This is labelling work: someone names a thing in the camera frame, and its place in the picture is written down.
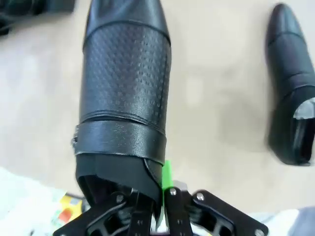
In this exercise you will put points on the black leather dress shoe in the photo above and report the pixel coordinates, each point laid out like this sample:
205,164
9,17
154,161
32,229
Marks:
128,86
285,61

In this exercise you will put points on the yellow patterned package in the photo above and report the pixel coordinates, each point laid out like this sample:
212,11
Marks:
67,211

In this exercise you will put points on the black shoe stand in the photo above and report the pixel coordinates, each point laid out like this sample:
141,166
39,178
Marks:
37,6

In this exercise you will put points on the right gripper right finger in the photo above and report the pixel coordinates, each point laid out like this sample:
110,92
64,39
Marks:
209,214

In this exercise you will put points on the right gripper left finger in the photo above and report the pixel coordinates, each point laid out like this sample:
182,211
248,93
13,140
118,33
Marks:
105,214

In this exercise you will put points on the white paper shoe stuffing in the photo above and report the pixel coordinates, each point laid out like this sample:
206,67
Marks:
307,109

